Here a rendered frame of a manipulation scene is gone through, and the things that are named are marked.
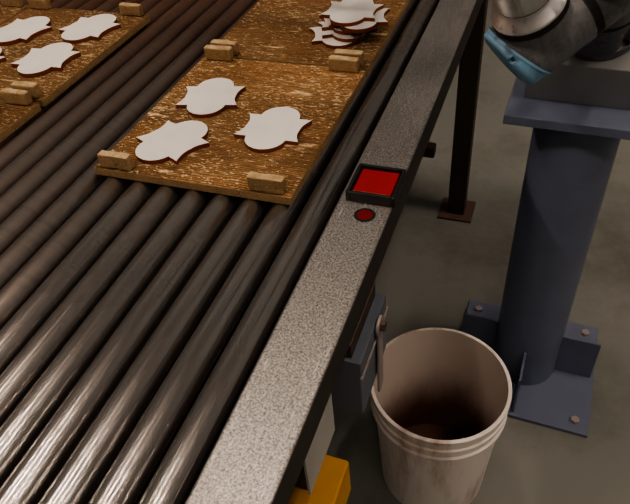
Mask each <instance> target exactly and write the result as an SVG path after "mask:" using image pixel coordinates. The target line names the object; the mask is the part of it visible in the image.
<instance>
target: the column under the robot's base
mask: <svg viewBox="0 0 630 504"><path fill-rule="evenodd" d="M525 87H526V84H525V83H523V82H522V81H521V80H519V79H518V78H517V77H516V80H515V83H514V86H513V89H512V92H511V95H510V98H509V101H508V104H507V107H506V110H505V113H504V116H503V124H509V125H517V126H525V127H532V128H533V130H532V136H531V141H530V147H529V152H528V158H527V164H526V169H525V175H524V180H523V186H522V192H521V197H520V203H519V208H518V214H517V220H516V225H515V231H514V236H513V242H512V247H511V253H510V259H509V264H508V270H507V275H506V281H505V287H504V292H503V298H502V303H501V306H496V305H492V304H487V303H483V302H478V301H473V300H470V301H469V304H468V307H467V311H466V313H464V314H463V322H462V328H461V332H464V333H467V334H469V335H472V336H474V337H476V338H478V339H479V340H481V341H482V342H484V343H485V344H487V345H488V346H489V347H491V348H492V349H493V350H494V351H495V352H496V353H497V354H498V356H499V357H500V358H501V359H502V361H503V362H504V364H505V366H506V368H507V370H508V372H509V375H510V378H511V382H512V399H511V404H510V407H509V410H508V414H507V416H508V417H511V418H515V419H519V420H522V421H526V422H530V423H533V424H537V425H541V426H544V427H548V428H552V429H555V430H559V431H562V432H566V433H570V434H573V435H577V436H581V437H584V438H587V437H588V429H589V419H590V409H591V399H592V389H593V379H594V368H595V362H596V359H597V356H598V354H599V351H600V348H601V344H598V343H597V338H598V328H596V327H591V326H587V325H582V324H578V323H573V322H568V318H569V315H570V311H571V308H572V305H573V301H574V298H575V294H576V291H577V287H578V284H579V281H580V277H581V274H582V270H583V267H584V263H585V260H586V256H587V253H588V250H589V246H590V243H591V239H592V236H593V232H594V229H595V225H596V222H597V219H598V215H599V212H600V208H601V205H602V201H603V198H604V195H605V191H606V188H607V184H608V181H609V177H610V174H611V170H612V167H613V164H614V160H615V157H616V153H617V150H618V146H619V143H620V139H624V140H630V110H626V109H617V108H609V107H600V106H592V105H583V104H575V103H566V102H558V101H550V100H541V99H533V98H524V94H525Z"/></svg>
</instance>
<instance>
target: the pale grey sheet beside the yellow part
mask: <svg viewBox="0 0 630 504"><path fill-rule="evenodd" d="M334 431H335V425H334V415H333V405H332V395H330V397H329V400H328V402H327V405H326V407H325V410H324V413H323V415H322V418H321V420H320V423H319V425H318V428H317V431H316V433H315V436H314V438H313V441H312V443H311V446H310V449H309V451H308V454H307V456H306V459H305V461H304V464H303V466H304V472H305V477H306V483H307V489H308V494H310V495H311V494H312V491H313V488H314V486H315V483H316V480H317V477H318V475H319V472H320V469H321V466H322V464H323V461H324V458H325V455H326V453H327V450H328V447H329V445H330V442H331V439H332V436H333V434H334Z"/></svg>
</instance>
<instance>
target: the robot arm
mask: <svg viewBox="0 0 630 504"><path fill-rule="evenodd" d="M489 16H490V21H491V24H492V26H493V27H490V28H488V29H487V32H486V33H485V34H484V40H485V42H486V43H487V45H488V46H489V47H490V49H491V50H492V51H493V52H494V54H495V55H496V56H497V57H498V58H499V59H500V61H501V62H502V63H503V64H504V65H505V66H506V67H507V68H508V69H509V70H510V71H511V72H512V73H513V74H514V75H515V76H516V77H517V78H518V79H519V80H521V81H522V82H523V83H525V84H534V83H536V82H538V81H539V80H541V79H542V78H543V77H545V76H546V75H550V74H551V73H552V71H553V70H554V69H556V68H557V67H558V66H560V65H561V64H562V63H563V62H565V61H566V60H567V59H569V58H570V57H571V56H573V55H576V56H578V57H580V58H582V59H585V60H590V61H607V60H611V59H615V58H617V57H620V56H622V55H624V54H626V53H627V52H629V51H630V0H493V2H492V5H491V7H490V14H489Z"/></svg>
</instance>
